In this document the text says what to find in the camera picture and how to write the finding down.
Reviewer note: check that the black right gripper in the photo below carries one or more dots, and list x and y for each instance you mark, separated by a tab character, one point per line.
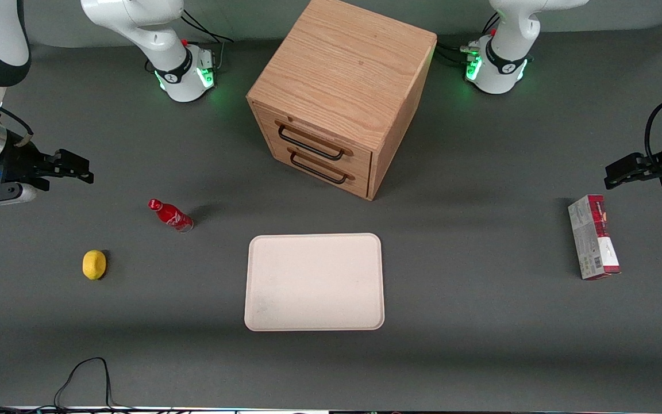
19	158

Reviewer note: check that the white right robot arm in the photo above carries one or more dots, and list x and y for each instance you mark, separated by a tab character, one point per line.
135	17

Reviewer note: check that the yellow lemon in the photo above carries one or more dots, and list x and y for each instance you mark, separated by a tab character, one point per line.
94	265

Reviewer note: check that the beige rectangular tray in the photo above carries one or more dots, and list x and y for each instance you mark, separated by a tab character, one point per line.
314	282

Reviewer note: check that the grey and red carton box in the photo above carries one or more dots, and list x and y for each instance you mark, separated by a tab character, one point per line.
592	241

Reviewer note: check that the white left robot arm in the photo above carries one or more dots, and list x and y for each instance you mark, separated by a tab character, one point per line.
509	34

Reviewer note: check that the red cola bottle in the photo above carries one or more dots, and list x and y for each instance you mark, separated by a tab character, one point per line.
171	216

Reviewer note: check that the oak wooden drawer cabinet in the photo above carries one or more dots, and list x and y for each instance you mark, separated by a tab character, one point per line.
342	63

